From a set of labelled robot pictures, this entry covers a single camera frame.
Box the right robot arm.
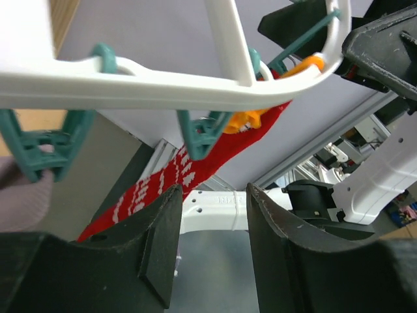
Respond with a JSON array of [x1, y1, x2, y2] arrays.
[[178, 1, 416, 225]]

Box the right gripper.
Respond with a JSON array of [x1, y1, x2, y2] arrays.
[[258, 1, 416, 114]]

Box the white clip hanger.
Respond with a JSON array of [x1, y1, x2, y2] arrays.
[[0, 0, 352, 183]]

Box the red patterned sock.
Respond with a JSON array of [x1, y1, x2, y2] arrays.
[[78, 102, 289, 242]]

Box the wooden rack stand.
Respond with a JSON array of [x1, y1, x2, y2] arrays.
[[0, 0, 81, 157]]

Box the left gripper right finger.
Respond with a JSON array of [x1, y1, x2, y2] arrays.
[[246, 184, 416, 312]]

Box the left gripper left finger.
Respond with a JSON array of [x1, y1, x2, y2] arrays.
[[1, 186, 182, 312]]

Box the mauve cloth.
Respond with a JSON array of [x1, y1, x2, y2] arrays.
[[1, 156, 54, 232]]

